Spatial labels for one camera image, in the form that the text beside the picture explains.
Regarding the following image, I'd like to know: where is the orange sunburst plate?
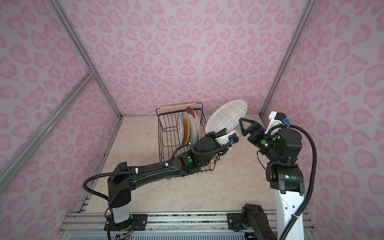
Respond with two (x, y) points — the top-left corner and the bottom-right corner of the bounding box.
(177, 117), (184, 145)

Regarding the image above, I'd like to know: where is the aluminium frame strut left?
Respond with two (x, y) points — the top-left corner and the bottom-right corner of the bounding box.
(1, 1), (122, 193)

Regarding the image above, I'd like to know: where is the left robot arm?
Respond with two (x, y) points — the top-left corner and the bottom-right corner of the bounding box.
(107, 132), (239, 224)

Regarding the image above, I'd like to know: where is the large pink blue plate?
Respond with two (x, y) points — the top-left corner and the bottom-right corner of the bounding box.
(185, 107), (198, 144)

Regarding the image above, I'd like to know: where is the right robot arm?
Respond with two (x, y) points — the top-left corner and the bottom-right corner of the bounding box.
(239, 118), (305, 240)

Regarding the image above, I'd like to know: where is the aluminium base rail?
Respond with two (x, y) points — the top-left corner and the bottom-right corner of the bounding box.
(56, 194), (319, 240)

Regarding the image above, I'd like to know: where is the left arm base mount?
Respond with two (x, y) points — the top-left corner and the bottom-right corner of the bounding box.
(104, 214), (148, 232)

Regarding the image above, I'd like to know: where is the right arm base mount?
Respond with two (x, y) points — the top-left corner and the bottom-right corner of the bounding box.
(227, 213), (249, 232)

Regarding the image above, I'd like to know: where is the black wire dish rack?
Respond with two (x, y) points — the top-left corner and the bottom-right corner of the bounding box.
(156, 102), (207, 162)

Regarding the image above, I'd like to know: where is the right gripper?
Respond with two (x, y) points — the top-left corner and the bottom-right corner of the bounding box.
(238, 117), (281, 163)

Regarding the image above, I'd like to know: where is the aluminium frame strut right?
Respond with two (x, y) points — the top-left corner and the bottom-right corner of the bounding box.
(259, 0), (318, 120)

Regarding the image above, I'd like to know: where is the white plaid plate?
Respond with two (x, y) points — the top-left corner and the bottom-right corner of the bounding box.
(205, 100), (248, 133)

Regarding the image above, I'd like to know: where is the orange woven plate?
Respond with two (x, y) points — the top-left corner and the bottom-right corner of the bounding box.
(183, 119), (190, 145)

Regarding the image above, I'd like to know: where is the aluminium frame strut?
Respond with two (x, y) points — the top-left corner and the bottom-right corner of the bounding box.
(259, 0), (318, 120)
(1, 1), (122, 193)

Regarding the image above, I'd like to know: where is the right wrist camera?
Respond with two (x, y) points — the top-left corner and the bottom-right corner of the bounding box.
(268, 111), (290, 130)

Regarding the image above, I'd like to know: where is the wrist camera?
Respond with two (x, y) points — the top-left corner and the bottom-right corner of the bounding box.
(268, 111), (290, 130)
(215, 131), (239, 146)

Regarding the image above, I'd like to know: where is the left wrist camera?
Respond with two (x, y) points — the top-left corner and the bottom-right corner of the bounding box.
(215, 131), (239, 146)

